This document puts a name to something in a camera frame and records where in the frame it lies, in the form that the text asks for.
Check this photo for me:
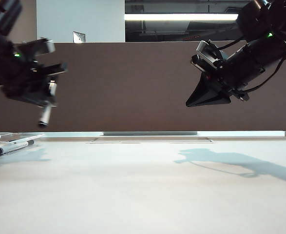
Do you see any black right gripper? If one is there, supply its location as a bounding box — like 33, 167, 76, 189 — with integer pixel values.
185, 36, 286, 108

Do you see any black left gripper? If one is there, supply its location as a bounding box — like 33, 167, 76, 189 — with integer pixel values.
0, 44, 68, 108

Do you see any black capped white marker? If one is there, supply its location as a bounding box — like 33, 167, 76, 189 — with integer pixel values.
37, 81, 58, 129

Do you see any clear plastic packaging box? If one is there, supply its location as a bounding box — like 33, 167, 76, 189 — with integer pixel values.
0, 133, 46, 158

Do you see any beige round column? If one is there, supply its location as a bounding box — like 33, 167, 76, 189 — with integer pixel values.
12, 0, 38, 44

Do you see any brown desk divider panel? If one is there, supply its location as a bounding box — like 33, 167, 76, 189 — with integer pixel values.
0, 42, 286, 134

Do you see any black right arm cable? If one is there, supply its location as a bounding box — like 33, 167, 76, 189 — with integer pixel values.
240, 56, 286, 93

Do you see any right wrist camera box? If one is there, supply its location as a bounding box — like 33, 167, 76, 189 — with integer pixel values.
195, 40, 229, 71

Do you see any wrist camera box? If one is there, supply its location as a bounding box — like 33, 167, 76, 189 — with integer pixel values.
17, 38, 56, 60
195, 40, 229, 71

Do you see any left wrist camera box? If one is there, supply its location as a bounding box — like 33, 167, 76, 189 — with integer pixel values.
17, 38, 56, 60

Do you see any silver wall plate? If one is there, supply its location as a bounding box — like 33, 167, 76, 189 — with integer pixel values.
72, 31, 86, 44

